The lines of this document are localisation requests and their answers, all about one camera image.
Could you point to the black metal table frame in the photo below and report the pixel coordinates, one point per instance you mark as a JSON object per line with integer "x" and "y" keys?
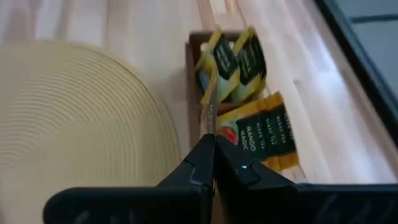
{"x": 357, "y": 65}

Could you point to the green yellow tea packet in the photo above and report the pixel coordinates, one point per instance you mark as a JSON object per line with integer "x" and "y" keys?
{"x": 253, "y": 62}

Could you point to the brown wooden organizer box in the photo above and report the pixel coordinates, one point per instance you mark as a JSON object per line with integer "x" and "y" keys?
{"x": 192, "y": 62}

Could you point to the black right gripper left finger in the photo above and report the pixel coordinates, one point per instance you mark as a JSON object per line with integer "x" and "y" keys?
{"x": 174, "y": 202}

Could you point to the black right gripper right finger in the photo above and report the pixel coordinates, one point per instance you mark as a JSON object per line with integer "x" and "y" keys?
{"x": 248, "y": 199}

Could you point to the round woven straw placemat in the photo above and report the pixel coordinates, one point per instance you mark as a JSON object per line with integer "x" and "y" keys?
{"x": 77, "y": 124}

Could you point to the yellow black tea packets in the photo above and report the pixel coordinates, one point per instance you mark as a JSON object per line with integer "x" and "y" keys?
{"x": 224, "y": 59}

